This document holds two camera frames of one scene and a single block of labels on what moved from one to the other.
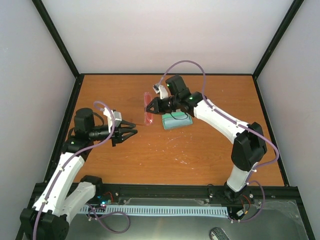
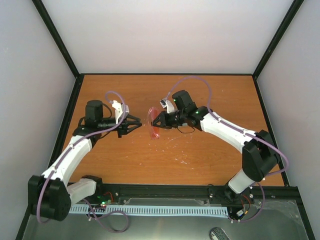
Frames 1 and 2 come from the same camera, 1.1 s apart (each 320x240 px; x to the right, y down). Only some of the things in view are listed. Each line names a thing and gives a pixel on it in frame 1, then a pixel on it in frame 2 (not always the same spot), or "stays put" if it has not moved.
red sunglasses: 148,116 → 152,113
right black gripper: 155,103 → 162,117
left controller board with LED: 105,199 stays put
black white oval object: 218,233 stays put
